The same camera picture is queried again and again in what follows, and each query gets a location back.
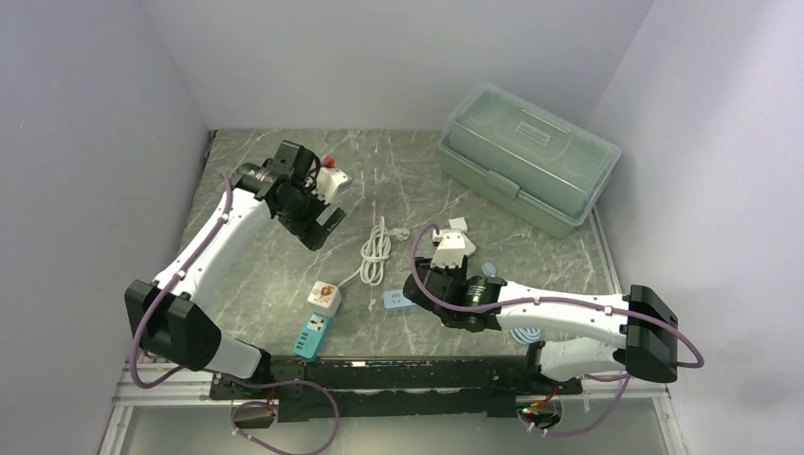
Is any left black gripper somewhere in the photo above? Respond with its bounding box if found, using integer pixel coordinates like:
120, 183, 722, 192
278, 180, 345, 250

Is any light blue power strip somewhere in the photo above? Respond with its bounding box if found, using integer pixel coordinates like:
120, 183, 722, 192
382, 262, 541, 345

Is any white cube socket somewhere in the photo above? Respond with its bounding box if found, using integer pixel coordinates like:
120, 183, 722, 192
306, 281, 342, 317

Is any teal power strip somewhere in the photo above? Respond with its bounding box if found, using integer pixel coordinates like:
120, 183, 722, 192
292, 216, 412, 362

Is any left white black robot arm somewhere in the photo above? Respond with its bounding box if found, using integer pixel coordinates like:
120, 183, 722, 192
124, 140, 350, 398

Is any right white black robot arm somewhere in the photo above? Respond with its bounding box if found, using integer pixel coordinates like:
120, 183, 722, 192
403, 257, 680, 393

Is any small white charger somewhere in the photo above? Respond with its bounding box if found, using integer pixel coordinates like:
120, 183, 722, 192
448, 217, 468, 232

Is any green plastic toolbox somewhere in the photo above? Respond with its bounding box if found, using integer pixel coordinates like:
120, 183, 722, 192
438, 83, 621, 238

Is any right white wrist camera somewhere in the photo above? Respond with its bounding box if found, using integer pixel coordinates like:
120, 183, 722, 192
430, 228, 476, 269

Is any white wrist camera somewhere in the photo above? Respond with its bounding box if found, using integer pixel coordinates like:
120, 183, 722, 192
430, 228, 476, 269
314, 156, 351, 205

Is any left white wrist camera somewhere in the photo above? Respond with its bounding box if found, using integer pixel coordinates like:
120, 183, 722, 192
314, 156, 351, 205

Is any black base frame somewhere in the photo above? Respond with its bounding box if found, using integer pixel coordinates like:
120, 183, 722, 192
208, 355, 582, 423

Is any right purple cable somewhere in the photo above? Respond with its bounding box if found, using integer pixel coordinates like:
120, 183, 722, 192
411, 223, 706, 440

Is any purple cable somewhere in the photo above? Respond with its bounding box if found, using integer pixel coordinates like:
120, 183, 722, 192
411, 223, 706, 440
128, 171, 343, 455

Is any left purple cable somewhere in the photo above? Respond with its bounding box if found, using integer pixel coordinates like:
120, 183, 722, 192
128, 171, 343, 455

